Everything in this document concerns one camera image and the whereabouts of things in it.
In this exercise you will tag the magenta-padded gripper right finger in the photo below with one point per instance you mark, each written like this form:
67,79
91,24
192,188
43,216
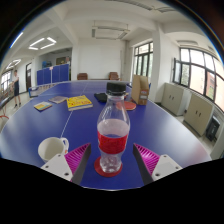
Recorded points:
165,166

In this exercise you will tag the brown armchair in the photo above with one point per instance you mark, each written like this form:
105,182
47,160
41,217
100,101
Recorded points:
114,76
82,76

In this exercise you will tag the grey-brown booklet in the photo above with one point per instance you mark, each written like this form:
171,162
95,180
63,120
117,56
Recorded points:
58,99

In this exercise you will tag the small yellow and blue book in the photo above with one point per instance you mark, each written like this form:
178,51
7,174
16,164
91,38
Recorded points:
42,106

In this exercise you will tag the flat round red coaster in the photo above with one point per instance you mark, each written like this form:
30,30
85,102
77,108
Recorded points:
99,170

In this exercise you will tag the blue table with red legs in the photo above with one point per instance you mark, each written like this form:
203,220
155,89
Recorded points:
3,103

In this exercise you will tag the ceiling lights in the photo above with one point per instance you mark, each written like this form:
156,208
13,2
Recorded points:
42,43

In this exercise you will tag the dark door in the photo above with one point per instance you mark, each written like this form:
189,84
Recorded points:
28,76

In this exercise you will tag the tall dark-framed window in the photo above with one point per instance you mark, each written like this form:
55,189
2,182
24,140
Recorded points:
143,60

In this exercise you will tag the ceiling air conditioner unit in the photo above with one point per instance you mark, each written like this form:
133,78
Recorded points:
110,31

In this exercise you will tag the clear red-labelled drink bottle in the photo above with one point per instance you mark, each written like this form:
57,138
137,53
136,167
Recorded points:
113,133

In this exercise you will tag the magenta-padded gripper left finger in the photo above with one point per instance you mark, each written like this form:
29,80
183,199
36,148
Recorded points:
55,166

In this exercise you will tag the brown cardboard box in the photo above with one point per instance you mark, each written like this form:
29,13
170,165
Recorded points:
140,90

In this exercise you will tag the red table tennis paddle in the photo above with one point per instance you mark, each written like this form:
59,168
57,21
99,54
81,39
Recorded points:
130,105

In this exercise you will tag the white mug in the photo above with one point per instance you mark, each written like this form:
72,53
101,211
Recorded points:
50,148

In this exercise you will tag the blue partition screens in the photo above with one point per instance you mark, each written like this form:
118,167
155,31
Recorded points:
53,74

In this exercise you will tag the wide dark-framed window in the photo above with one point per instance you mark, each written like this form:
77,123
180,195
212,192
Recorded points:
198,75

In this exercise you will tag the black paddle case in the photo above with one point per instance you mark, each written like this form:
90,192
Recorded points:
100,97

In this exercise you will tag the black bin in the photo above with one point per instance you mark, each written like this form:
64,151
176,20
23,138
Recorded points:
212,128

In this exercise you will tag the white cabinet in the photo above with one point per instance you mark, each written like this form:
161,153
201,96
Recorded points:
218,146
173,98
198,113

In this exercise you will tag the person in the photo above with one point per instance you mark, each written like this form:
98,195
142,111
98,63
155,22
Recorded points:
16,86

